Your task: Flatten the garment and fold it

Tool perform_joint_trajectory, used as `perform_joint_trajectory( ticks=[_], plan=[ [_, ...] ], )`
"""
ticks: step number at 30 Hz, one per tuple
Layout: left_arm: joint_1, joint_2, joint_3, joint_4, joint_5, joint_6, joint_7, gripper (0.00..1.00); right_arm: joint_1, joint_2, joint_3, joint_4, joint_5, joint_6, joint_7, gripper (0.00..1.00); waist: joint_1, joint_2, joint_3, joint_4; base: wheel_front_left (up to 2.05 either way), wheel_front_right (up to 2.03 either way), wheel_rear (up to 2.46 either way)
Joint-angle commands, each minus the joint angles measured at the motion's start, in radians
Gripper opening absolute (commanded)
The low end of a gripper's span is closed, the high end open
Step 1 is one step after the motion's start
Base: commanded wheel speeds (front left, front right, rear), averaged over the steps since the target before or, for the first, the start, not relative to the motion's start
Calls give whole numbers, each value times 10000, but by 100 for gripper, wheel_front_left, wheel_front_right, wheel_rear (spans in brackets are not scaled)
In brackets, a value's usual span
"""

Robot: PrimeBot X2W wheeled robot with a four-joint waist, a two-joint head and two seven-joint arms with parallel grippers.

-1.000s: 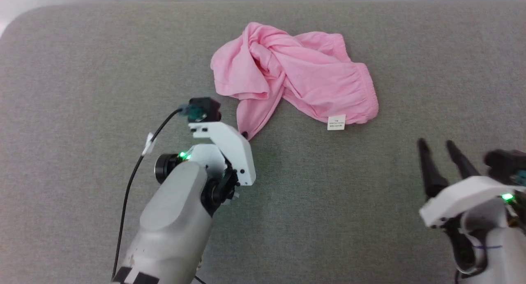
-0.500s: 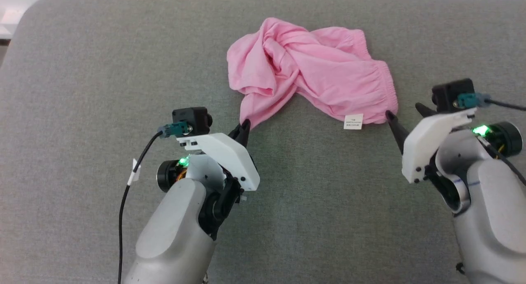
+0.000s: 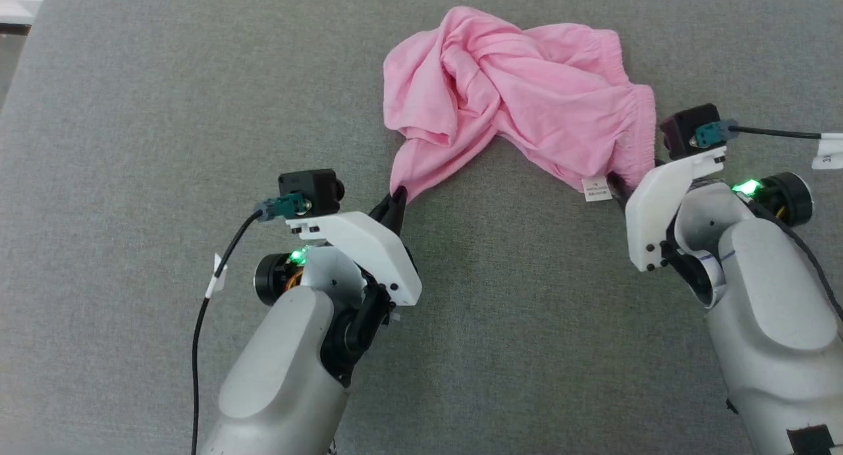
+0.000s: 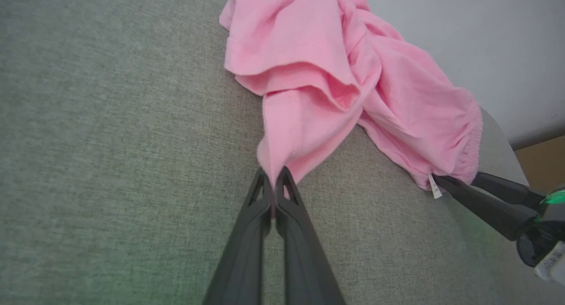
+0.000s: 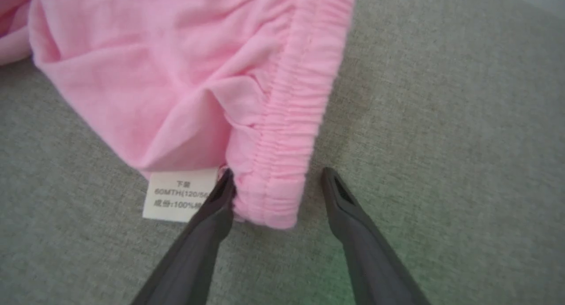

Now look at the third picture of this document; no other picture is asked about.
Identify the white ledge beside sofa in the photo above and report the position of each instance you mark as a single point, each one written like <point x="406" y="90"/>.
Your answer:
<point x="20" y="4"/>

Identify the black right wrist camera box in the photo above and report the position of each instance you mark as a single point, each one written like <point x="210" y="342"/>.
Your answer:
<point x="685" y="129"/>

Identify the grey fabric sofa cushion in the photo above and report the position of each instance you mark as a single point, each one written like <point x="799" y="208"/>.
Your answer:
<point x="132" y="145"/>

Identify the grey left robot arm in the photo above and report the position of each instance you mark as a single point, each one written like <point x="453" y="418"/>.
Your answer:
<point x="276" y="376"/>

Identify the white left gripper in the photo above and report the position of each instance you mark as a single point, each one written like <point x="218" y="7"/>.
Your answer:
<point x="369" y="251"/>

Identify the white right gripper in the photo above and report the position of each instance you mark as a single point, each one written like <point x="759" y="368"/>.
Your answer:
<point x="652" y="218"/>

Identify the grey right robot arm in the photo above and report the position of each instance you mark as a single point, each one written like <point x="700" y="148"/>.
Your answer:
<point x="770" y="323"/>

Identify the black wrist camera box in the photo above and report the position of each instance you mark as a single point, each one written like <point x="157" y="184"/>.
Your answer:
<point x="309" y="188"/>
<point x="685" y="129"/>

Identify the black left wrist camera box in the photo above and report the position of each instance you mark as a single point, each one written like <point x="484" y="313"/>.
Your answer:
<point x="309" y="188"/>

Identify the pink cloth shorts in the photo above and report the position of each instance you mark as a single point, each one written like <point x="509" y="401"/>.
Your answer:
<point x="527" y="93"/>

